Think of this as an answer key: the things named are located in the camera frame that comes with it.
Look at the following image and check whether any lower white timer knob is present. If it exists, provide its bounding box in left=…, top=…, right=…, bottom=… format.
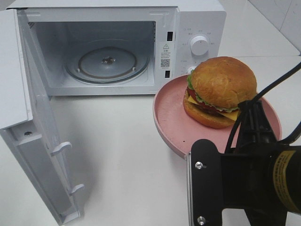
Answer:
left=187, top=66, right=196, bottom=74

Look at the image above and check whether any white microwave oven body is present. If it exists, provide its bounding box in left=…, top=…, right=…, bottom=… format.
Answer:
left=6, top=0, right=226, bottom=96

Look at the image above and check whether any upper white power knob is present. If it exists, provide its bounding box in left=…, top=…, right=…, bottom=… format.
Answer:
left=190, top=34, right=209, bottom=56

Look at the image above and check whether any black camera cable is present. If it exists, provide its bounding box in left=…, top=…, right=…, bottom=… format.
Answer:
left=224, top=61, right=301, bottom=155

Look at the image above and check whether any burger with lettuce and cheese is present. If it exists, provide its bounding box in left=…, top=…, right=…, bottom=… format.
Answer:
left=183, top=56, right=257, bottom=129

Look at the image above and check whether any white warning label sticker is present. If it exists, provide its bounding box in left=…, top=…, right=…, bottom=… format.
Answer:
left=159, top=42, right=171, bottom=69

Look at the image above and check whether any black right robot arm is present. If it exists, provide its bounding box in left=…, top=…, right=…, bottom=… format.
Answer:
left=221, top=101, right=301, bottom=226

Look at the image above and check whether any white microwave door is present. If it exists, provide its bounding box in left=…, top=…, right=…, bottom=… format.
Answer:
left=0, top=9, right=83, bottom=225

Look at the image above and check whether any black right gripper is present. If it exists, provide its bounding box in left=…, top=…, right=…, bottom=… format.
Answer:
left=221, top=101, right=282, bottom=226

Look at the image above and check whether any pink round plate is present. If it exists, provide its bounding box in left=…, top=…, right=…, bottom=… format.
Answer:
left=152, top=75, right=282, bottom=159

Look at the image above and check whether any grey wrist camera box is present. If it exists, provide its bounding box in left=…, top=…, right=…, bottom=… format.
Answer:
left=187, top=139, right=223, bottom=226

